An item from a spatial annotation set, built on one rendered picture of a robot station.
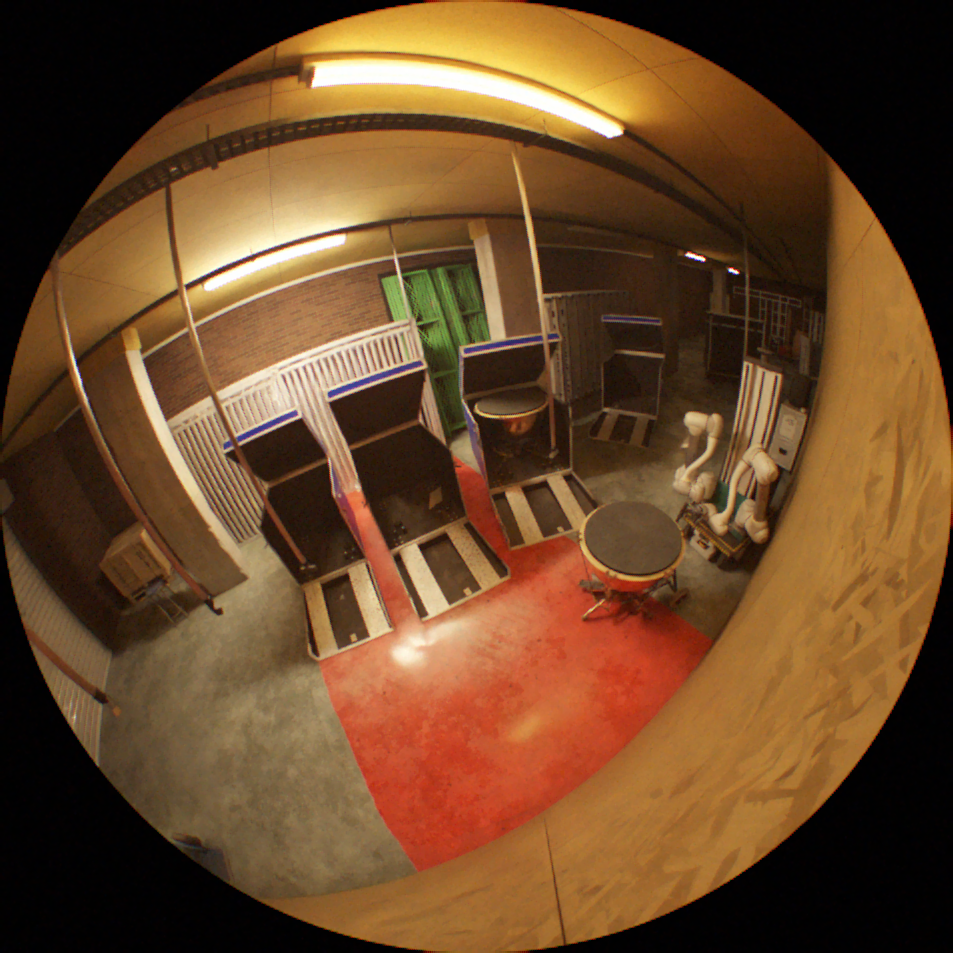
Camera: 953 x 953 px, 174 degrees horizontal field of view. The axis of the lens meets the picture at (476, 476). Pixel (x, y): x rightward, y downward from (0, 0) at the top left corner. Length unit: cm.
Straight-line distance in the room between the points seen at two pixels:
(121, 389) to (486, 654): 418
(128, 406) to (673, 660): 524
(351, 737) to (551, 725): 140
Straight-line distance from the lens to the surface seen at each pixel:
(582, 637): 252
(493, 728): 230
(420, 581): 290
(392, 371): 265
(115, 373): 390
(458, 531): 313
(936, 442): 41
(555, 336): 330
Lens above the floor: 225
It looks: 33 degrees down
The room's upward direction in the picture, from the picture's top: 11 degrees counter-clockwise
